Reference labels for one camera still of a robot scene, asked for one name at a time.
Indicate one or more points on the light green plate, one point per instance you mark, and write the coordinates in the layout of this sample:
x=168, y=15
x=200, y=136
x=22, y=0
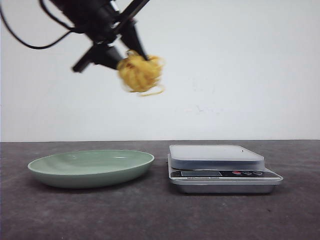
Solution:
x=90, y=168

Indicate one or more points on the yellow vermicelli noodle bundle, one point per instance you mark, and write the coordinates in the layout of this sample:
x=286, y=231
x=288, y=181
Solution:
x=140, y=75

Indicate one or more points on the silver digital kitchen scale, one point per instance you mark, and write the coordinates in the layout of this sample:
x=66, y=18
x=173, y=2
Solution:
x=219, y=169

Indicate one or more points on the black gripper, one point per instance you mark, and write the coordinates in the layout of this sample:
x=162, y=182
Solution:
x=102, y=23

